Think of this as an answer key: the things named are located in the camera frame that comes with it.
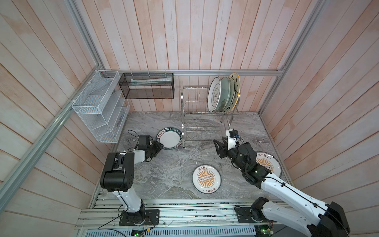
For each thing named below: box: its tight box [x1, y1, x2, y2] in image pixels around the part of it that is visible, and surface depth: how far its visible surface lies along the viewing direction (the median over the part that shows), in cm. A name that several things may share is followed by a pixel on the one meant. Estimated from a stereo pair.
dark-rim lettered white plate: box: [156, 126, 183, 151], surface depth 107 cm
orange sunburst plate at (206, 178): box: [191, 163, 222, 195], surface depth 87 cm
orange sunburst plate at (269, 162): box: [255, 151, 283, 178], surface depth 95 cm
